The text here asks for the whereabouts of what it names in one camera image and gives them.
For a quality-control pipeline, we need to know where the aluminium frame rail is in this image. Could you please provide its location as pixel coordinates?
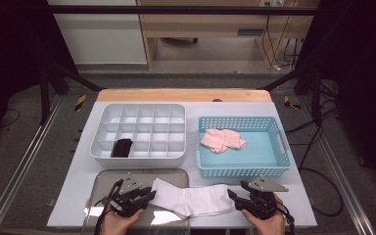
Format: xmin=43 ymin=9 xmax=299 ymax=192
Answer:
xmin=298 ymin=96 xmax=376 ymax=235
xmin=0 ymin=94 xmax=65 ymax=235

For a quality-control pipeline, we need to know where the blue perforated plastic basket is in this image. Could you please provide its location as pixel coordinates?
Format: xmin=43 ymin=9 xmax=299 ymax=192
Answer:
xmin=195 ymin=116 xmax=297 ymax=180

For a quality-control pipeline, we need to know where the yellow cable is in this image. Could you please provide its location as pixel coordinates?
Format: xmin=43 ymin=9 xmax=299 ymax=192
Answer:
xmin=265 ymin=0 xmax=300 ymax=68

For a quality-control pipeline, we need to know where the person's right hand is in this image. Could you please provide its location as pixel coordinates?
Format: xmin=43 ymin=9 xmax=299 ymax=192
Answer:
xmin=240 ymin=195 xmax=287 ymax=235

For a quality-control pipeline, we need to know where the translucent grey box lid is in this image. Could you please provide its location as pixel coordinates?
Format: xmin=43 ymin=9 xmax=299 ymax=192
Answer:
xmin=81 ymin=168 xmax=191 ymax=235

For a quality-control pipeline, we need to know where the black metal stand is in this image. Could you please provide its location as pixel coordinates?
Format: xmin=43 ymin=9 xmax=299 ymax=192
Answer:
xmin=38 ymin=62 xmax=107 ymax=126
xmin=260 ymin=62 xmax=324 ymax=126

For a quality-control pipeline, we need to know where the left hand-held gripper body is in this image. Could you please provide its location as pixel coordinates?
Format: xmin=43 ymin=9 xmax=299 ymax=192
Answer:
xmin=106 ymin=172 xmax=149 ymax=218

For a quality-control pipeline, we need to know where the black curtain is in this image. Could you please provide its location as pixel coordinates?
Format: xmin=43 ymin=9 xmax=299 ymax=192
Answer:
xmin=297 ymin=0 xmax=376 ymax=190
xmin=0 ymin=0 xmax=79 ymax=155

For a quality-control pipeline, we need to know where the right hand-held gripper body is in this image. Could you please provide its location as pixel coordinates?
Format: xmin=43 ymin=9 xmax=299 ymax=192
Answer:
xmin=235 ymin=175 xmax=290 ymax=220

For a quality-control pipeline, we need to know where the black horizontal frame bar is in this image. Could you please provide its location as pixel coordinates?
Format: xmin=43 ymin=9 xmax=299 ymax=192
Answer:
xmin=47 ymin=5 xmax=321 ymax=17

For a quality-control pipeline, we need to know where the person's left hand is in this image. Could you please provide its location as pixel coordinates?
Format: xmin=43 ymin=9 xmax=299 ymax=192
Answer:
xmin=100 ymin=208 xmax=145 ymax=235

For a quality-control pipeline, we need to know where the white cabinet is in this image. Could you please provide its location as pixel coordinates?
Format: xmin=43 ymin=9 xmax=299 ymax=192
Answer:
xmin=47 ymin=0 xmax=149 ymax=66

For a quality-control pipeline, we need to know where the white divided storage box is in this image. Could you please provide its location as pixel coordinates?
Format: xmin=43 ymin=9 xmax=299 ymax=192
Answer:
xmin=90 ymin=103 xmax=187 ymax=169

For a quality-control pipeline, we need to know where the wooden desk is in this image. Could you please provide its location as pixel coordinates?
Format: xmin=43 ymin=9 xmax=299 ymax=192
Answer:
xmin=136 ymin=0 xmax=321 ymax=71

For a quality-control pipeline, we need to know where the white power strip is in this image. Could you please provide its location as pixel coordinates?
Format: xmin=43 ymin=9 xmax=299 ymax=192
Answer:
xmin=260 ymin=0 xmax=295 ymax=8

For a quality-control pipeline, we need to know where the black floor cable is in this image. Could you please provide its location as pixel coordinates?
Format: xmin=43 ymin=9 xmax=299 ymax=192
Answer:
xmin=285 ymin=107 xmax=345 ymax=217

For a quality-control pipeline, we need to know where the pale grey table mat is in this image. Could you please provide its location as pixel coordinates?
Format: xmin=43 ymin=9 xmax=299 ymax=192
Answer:
xmin=47 ymin=101 xmax=318 ymax=229

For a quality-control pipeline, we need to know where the yellow black striped tape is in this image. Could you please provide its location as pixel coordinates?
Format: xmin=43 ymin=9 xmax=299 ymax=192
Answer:
xmin=283 ymin=95 xmax=302 ymax=111
xmin=73 ymin=94 xmax=88 ymax=113

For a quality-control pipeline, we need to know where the right hand-held gripper cable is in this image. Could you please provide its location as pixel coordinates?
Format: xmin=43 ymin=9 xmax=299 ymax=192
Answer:
xmin=275 ymin=202 xmax=297 ymax=235

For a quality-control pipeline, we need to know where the pink sock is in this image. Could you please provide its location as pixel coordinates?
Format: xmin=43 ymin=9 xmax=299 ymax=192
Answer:
xmin=221 ymin=129 xmax=248 ymax=150
xmin=200 ymin=128 xmax=229 ymax=154

